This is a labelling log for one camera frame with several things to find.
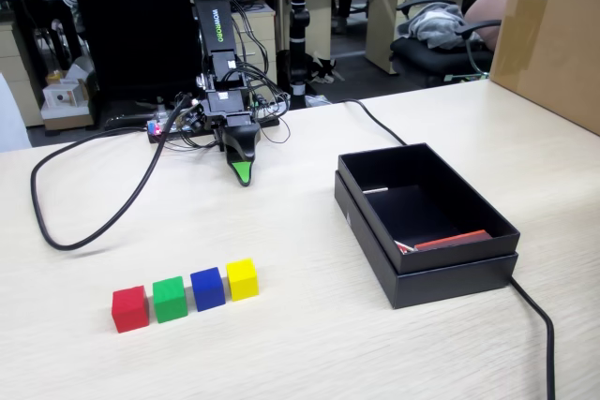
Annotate white product box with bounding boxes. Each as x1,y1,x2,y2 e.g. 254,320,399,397
42,82,82,111

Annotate black office chair with armrests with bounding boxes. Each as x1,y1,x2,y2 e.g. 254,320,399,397
391,0,503,87

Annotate black white slippers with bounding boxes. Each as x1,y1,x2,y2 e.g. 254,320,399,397
309,55,344,84

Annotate black power strip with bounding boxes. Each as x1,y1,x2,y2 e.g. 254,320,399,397
146,113,282,146

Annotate black vertical stand pole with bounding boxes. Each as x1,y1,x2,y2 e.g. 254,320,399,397
288,0,311,111

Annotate black box inner tray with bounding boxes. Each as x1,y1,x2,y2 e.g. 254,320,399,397
337,141,522,275

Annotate black mesh office chair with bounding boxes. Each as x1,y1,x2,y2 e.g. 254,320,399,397
64,0,203,132

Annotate large brown cardboard box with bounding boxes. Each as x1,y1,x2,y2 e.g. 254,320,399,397
488,0,600,137

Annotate green wooden cube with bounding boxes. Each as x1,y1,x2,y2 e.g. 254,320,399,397
152,275,189,325

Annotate red wooden cube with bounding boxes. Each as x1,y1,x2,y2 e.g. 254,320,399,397
111,285,151,334

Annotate thick black camera cable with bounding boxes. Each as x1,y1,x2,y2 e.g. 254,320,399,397
30,98,193,251

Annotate yellow wooden cube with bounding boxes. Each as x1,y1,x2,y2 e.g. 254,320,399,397
226,258,260,303

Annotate person in white shirt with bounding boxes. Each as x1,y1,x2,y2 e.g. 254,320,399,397
0,72,33,153

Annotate small wrist camera board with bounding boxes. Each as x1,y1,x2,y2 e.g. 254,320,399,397
184,106,208,133

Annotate black open box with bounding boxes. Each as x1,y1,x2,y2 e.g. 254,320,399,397
333,170,519,311

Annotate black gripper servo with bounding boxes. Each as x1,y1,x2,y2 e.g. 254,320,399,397
203,89,263,188

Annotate robot controller circuit board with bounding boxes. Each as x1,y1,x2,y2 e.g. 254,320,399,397
146,119,178,137

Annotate orange red booklet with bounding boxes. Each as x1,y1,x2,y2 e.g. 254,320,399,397
414,230,492,251

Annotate grey crumpled clothing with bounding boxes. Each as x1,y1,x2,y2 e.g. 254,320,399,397
405,1,482,50

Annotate blue wooden cube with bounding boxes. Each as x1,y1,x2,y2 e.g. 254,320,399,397
189,266,227,313

